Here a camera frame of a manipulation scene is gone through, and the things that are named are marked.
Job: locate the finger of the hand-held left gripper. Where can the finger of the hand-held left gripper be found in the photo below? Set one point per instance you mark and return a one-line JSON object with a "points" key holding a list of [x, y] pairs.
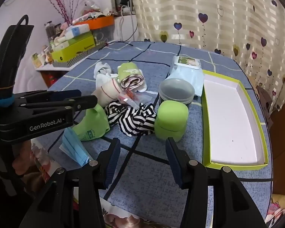
{"points": [[80, 103], [52, 96]]}

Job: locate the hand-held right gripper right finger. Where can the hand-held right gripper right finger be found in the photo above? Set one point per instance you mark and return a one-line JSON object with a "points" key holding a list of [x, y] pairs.
{"points": [[174, 163]]}

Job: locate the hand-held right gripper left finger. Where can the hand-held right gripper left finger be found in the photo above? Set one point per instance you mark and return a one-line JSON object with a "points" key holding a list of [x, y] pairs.
{"points": [[113, 161]]}

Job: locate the green sock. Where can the green sock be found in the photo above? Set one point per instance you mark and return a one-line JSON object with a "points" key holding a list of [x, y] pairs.
{"points": [[95, 128]]}

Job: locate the beige cloth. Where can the beige cloth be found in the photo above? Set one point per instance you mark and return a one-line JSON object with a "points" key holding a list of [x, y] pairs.
{"points": [[109, 92]]}

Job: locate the black white striped sock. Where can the black white striped sock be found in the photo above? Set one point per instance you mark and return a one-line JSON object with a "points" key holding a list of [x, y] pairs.
{"points": [[130, 123]]}

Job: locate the blue face mask stack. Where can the blue face mask stack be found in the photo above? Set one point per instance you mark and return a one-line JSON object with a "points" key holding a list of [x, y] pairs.
{"points": [[73, 148]]}

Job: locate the green rabbit towel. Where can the green rabbit towel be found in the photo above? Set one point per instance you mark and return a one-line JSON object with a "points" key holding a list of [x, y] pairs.
{"points": [[129, 70]]}

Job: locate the green white cardboard box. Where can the green white cardboard box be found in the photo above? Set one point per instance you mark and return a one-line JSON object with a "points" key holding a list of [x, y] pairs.
{"points": [[230, 123]]}

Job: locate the person's left hand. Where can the person's left hand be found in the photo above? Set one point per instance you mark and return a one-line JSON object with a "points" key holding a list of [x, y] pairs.
{"points": [[22, 158]]}

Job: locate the red container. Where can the red container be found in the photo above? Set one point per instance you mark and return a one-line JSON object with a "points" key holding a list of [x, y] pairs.
{"points": [[48, 79]]}

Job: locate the white side cabinet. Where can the white side cabinet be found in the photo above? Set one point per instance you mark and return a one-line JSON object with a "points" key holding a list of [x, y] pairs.
{"points": [[49, 68]]}

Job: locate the small green carton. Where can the small green carton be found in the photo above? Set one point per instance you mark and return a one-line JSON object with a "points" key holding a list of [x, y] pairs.
{"points": [[36, 60]]}

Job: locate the green plastic container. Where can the green plastic container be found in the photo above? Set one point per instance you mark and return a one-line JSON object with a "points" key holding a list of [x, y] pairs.
{"points": [[171, 118]]}

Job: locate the yellow-green cardboard box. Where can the yellow-green cardboard box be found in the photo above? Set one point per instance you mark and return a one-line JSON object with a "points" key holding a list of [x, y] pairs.
{"points": [[71, 52]]}

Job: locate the clear plastic packet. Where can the clear plastic packet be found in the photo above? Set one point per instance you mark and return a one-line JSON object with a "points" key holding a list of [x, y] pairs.
{"points": [[133, 101]]}

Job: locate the green white flat box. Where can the green white flat box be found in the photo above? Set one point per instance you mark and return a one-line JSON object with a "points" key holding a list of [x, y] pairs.
{"points": [[80, 40]]}

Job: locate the glass jar dark contents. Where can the glass jar dark contents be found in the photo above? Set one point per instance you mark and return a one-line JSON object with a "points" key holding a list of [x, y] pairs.
{"points": [[49, 30]]}

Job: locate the white blue carton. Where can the white blue carton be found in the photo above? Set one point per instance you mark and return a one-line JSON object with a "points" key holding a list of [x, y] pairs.
{"points": [[77, 30]]}

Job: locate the clear plastic storage bin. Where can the clear plastic storage bin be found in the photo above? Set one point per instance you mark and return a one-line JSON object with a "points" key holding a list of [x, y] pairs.
{"points": [[104, 35]]}

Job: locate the clear round plastic container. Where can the clear round plastic container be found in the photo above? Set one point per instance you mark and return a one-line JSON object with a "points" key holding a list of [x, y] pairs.
{"points": [[177, 90]]}

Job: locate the orange box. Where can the orange box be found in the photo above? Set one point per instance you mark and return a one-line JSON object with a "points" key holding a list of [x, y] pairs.
{"points": [[102, 22]]}

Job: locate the pile of plastic packets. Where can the pile of plastic packets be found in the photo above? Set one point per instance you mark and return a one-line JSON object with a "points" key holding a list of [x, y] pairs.
{"points": [[92, 15]]}

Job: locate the blue wet wipes pack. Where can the blue wet wipes pack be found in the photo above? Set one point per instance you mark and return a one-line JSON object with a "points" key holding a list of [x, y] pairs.
{"points": [[187, 76]]}

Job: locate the pink decorative branches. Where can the pink decorative branches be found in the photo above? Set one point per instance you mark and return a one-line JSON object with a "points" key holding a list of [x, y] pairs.
{"points": [[61, 7]]}

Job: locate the wooden wardrobe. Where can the wooden wardrobe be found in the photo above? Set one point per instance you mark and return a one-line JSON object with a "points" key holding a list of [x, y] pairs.
{"points": [[282, 135]]}

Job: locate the plaid floral quilt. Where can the plaid floral quilt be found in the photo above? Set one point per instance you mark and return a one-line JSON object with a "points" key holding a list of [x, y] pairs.
{"points": [[279, 209]]}

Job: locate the cream heart print curtain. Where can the cream heart print curtain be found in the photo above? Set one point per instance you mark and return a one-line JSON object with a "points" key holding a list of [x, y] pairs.
{"points": [[192, 4]]}

